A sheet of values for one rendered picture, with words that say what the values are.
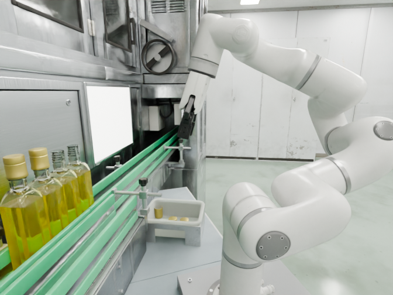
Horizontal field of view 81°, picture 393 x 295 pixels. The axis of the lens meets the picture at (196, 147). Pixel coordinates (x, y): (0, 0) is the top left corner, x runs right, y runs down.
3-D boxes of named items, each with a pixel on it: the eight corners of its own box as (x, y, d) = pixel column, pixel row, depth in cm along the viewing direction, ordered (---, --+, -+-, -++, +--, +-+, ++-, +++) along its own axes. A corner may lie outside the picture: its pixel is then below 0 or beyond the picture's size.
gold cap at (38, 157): (40, 171, 49) (37, 151, 48) (27, 170, 50) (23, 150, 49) (54, 165, 53) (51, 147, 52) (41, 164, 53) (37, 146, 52)
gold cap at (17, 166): (17, 173, 48) (13, 153, 47) (33, 174, 47) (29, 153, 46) (1, 179, 44) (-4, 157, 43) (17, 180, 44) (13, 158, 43)
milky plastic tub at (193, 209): (154, 215, 100) (153, 197, 98) (204, 219, 98) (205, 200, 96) (140, 240, 84) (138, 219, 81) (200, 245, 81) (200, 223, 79)
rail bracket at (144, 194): (116, 208, 80) (113, 175, 77) (163, 212, 78) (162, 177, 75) (112, 213, 77) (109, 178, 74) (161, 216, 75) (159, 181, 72)
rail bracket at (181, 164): (165, 172, 145) (164, 137, 140) (191, 173, 143) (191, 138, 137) (163, 175, 140) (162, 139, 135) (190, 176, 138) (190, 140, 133)
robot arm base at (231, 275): (254, 273, 65) (259, 226, 60) (285, 315, 54) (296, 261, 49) (203, 290, 59) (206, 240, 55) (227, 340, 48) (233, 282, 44)
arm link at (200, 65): (193, 59, 63) (190, 70, 64) (188, 55, 55) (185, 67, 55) (219, 67, 63) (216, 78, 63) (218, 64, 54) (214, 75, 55)
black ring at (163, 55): (144, 75, 150) (142, 40, 145) (176, 75, 147) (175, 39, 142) (141, 75, 145) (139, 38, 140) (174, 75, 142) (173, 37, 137)
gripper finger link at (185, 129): (183, 111, 59) (177, 136, 61) (181, 112, 56) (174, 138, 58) (195, 115, 59) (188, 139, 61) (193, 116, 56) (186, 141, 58)
